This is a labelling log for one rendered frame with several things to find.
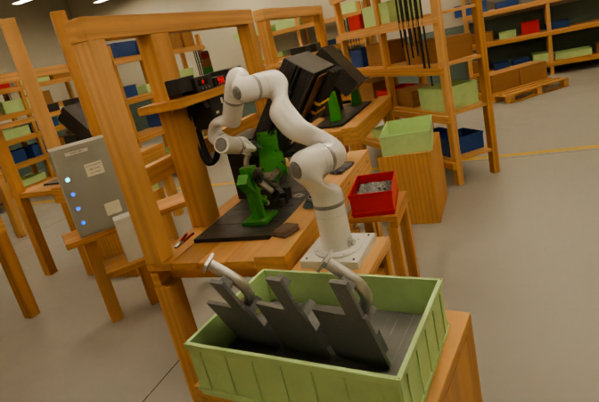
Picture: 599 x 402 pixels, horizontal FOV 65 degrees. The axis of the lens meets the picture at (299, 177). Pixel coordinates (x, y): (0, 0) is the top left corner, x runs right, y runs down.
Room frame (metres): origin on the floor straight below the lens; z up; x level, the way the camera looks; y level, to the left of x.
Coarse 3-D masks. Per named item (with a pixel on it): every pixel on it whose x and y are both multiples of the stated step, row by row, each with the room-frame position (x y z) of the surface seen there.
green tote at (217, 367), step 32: (256, 288) 1.44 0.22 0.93; (288, 288) 1.45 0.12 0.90; (320, 288) 1.38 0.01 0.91; (384, 288) 1.27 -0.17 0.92; (416, 288) 1.21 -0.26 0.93; (192, 352) 1.15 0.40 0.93; (224, 352) 1.08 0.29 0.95; (416, 352) 0.94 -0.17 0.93; (224, 384) 1.10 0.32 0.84; (256, 384) 1.04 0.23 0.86; (288, 384) 0.99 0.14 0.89; (320, 384) 0.94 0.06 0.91; (352, 384) 0.90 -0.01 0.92; (384, 384) 0.85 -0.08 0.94; (416, 384) 0.91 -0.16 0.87
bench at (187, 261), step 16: (224, 208) 2.56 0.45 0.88; (192, 240) 2.16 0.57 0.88; (256, 240) 1.98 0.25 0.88; (176, 256) 2.00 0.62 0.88; (192, 256) 1.96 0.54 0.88; (208, 256) 1.92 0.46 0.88; (224, 256) 1.88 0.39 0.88; (240, 256) 1.84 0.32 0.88; (160, 272) 1.99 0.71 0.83; (176, 272) 2.03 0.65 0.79; (192, 272) 1.99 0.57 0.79; (208, 272) 1.96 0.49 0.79; (240, 272) 1.89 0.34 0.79; (256, 272) 1.86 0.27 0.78; (160, 288) 1.98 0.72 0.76; (176, 288) 1.99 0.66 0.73; (160, 304) 1.99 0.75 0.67; (176, 304) 1.96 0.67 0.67; (176, 320) 1.96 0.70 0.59; (192, 320) 2.02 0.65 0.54; (176, 336) 1.98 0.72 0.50; (176, 352) 1.99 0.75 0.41; (192, 368) 1.96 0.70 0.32; (192, 384) 1.98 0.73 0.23
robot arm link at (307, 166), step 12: (300, 156) 1.62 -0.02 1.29; (312, 156) 1.62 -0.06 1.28; (324, 156) 1.64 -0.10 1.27; (300, 168) 1.60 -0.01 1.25; (312, 168) 1.60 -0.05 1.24; (324, 168) 1.63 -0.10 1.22; (300, 180) 1.62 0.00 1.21; (312, 180) 1.60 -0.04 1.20; (312, 192) 1.65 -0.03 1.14; (324, 192) 1.63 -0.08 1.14; (336, 192) 1.65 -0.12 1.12; (324, 204) 1.64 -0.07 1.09; (336, 204) 1.65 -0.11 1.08
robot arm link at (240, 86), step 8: (232, 72) 1.98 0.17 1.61; (240, 72) 1.92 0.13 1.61; (248, 72) 1.99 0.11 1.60; (232, 80) 1.96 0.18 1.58; (240, 80) 1.83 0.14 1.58; (248, 80) 1.83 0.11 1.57; (256, 80) 1.84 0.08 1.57; (232, 88) 1.85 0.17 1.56; (240, 88) 1.81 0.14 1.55; (248, 88) 1.81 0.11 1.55; (256, 88) 1.83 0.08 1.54; (224, 96) 2.05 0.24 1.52; (232, 96) 2.01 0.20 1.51; (240, 96) 1.82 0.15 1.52; (248, 96) 1.81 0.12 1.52; (256, 96) 1.83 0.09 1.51
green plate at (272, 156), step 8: (264, 136) 2.42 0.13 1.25; (272, 136) 2.40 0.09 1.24; (264, 144) 2.42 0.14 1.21; (272, 144) 2.40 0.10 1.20; (264, 152) 2.41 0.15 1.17; (272, 152) 2.39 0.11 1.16; (280, 152) 2.42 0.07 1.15; (264, 160) 2.40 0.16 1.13; (272, 160) 2.38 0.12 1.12; (280, 160) 2.37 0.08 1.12; (264, 168) 2.40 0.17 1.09; (272, 168) 2.38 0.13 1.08
